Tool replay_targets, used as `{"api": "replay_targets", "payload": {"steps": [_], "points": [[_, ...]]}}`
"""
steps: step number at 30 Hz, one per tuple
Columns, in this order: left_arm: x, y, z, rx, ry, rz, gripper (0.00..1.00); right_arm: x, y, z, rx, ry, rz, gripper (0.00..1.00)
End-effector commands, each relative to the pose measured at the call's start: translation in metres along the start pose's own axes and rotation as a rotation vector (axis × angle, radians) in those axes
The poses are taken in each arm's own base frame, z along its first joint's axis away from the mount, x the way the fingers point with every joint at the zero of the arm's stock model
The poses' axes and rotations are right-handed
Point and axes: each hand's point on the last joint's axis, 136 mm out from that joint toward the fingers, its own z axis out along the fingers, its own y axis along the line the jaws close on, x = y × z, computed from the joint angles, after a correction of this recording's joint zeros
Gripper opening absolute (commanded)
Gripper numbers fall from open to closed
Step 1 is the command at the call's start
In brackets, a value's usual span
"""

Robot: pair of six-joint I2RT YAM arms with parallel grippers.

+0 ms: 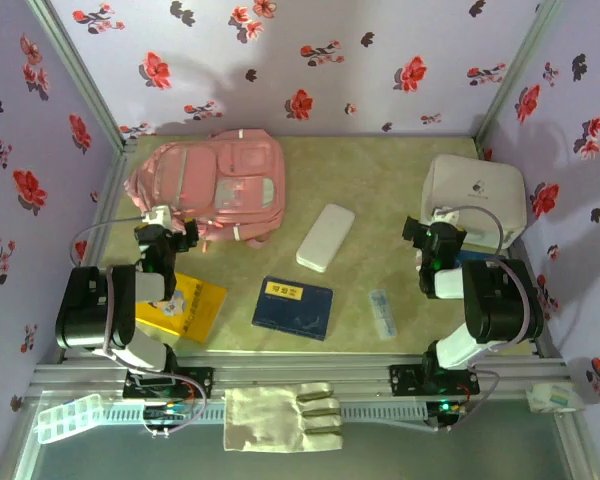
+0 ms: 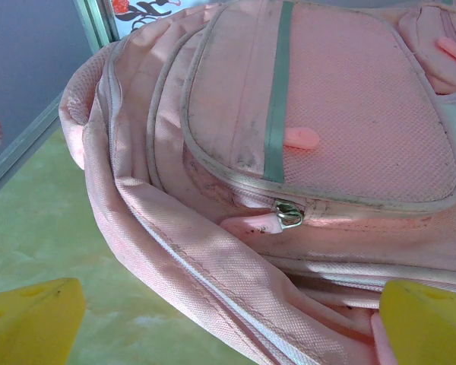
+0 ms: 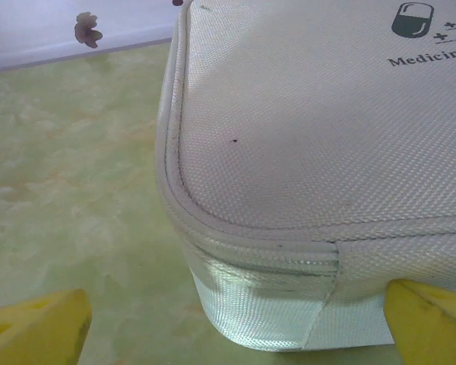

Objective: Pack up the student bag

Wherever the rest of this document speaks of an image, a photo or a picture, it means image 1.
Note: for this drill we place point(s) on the yellow cartoon cover book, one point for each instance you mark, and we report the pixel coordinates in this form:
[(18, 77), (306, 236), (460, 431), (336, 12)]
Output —
[(202, 305)]

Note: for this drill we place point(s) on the pink school backpack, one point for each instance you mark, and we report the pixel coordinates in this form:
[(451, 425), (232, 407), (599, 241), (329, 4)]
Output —
[(240, 165)]

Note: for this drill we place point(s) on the clear plastic tube case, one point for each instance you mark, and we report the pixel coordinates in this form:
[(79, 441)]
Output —
[(382, 315)]

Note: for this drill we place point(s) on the white rectangular pencil case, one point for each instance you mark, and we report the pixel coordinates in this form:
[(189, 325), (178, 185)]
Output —
[(325, 237)]

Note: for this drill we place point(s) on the dark blue starry book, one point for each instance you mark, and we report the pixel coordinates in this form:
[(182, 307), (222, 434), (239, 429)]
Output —
[(292, 310)]

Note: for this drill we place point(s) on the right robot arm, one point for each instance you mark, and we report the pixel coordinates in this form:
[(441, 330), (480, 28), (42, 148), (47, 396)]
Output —
[(500, 300)]

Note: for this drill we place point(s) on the white storage box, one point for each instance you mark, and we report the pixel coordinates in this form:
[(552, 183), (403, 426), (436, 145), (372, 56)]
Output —
[(475, 185)]

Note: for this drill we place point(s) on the small controller circuit board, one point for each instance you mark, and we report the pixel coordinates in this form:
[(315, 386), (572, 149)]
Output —
[(447, 407), (167, 411)]

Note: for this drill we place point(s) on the white tape packet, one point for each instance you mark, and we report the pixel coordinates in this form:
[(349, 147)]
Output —
[(555, 397)]

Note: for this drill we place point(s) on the clear plastic organizer box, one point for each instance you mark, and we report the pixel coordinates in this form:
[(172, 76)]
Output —
[(70, 417)]

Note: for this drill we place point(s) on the beige cloth glove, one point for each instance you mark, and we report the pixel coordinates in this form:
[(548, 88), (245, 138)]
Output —
[(265, 420)]

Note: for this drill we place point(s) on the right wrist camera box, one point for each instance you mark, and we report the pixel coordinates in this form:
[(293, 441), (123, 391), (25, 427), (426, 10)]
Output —
[(445, 216)]

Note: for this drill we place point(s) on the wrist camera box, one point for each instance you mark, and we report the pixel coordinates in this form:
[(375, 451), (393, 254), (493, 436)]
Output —
[(158, 216), (445, 216)]

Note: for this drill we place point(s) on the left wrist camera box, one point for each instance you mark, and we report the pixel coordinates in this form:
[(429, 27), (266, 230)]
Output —
[(158, 216)]

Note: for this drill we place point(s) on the aluminium table side rail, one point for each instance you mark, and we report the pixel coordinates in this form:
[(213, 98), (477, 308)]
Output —
[(111, 190), (547, 350)]

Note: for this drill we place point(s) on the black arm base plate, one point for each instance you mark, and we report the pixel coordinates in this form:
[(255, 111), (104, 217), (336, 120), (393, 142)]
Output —
[(200, 380), (405, 380)]

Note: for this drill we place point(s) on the long aluminium cross rail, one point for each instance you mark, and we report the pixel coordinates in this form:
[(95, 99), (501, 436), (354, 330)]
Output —
[(300, 372)]

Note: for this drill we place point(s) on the aluminium upright post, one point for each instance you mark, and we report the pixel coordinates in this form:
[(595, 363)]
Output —
[(75, 65), (517, 65)]

